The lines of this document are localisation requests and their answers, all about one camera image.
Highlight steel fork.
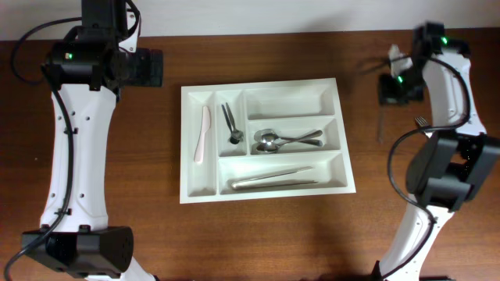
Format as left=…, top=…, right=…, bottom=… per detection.
left=414, top=116, right=432, bottom=138
left=377, top=106, right=385, bottom=144

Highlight pale pink plastic knife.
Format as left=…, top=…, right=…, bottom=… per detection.
left=194, top=106, right=211, bottom=164

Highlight small dark metal tongs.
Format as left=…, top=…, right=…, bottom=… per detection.
left=221, top=102, right=244, bottom=144

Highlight steel spoon tray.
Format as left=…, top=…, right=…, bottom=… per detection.
left=254, top=129, right=323, bottom=147

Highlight long steel tongs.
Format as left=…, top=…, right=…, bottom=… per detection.
left=229, top=166, right=317, bottom=191

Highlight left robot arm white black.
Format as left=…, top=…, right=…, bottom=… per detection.
left=20, top=1, right=163, bottom=280

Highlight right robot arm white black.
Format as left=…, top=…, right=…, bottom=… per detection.
left=370, top=22, right=499, bottom=280

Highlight white plastic cutlery tray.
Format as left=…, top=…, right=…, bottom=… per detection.
left=180, top=78, right=355, bottom=204

